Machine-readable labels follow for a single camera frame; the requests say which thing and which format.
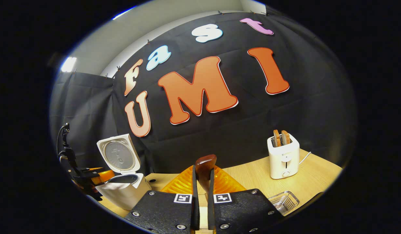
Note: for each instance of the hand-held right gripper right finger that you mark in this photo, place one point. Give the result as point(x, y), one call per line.
point(211, 208)

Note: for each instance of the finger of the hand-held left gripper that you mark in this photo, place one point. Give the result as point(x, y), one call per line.
point(104, 175)

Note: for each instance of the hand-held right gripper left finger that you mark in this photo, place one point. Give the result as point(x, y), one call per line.
point(196, 208)

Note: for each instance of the white rice cooker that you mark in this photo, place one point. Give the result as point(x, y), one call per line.
point(122, 195)

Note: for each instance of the brown wooden spoon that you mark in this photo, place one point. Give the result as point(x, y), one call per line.
point(205, 165)

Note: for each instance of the white toaster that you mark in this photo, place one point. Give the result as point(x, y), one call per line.
point(283, 162)

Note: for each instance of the brown toast slice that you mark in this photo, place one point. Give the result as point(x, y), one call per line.
point(286, 137)
point(277, 138)

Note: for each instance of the black backdrop cloth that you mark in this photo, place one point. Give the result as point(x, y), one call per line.
point(285, 113)

